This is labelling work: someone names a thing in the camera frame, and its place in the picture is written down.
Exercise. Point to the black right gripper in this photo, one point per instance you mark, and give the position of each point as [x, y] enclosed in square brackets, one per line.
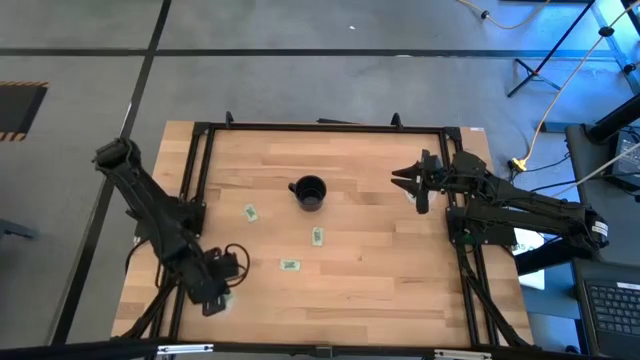
[435, 170]

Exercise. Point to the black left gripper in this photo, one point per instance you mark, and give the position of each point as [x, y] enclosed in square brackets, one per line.
[212, 275]

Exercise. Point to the green sweetener packet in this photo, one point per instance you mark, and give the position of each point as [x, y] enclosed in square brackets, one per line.
[250, 212]
[317, 236]
[290, 265]

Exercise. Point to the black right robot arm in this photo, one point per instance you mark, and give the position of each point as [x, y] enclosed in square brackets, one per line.
[525, 210]

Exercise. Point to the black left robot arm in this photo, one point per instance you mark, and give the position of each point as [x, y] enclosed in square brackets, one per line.
[150, 205]

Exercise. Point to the clear plastic container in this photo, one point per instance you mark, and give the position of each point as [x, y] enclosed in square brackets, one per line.
[433, 196]
[230, 301]

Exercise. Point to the black mug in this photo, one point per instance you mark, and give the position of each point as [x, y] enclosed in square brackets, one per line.
[310, 192]

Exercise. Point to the yellow plug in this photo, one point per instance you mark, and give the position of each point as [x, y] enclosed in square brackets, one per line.
[519, 164]

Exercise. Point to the white paper sheet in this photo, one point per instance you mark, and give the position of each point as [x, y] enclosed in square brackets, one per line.
[532, 280]

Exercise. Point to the black tripod stand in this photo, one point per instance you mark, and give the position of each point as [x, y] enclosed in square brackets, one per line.
[565, 36]

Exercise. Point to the grey side desk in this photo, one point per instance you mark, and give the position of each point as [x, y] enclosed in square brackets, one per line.
[615, 235]

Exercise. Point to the black power box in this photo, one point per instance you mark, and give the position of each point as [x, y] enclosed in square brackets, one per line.
[627, 160]

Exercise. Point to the dark laptop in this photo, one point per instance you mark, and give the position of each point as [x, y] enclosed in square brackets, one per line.
[615, 310]

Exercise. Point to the black striped floor hatch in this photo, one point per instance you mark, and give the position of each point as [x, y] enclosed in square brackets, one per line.
[19, 111]

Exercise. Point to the silver metal bracket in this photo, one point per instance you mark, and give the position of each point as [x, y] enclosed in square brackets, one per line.
[185, 349]
[462, 355]

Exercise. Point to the black metal table frame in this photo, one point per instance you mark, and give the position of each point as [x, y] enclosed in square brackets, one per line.
[325, 127]

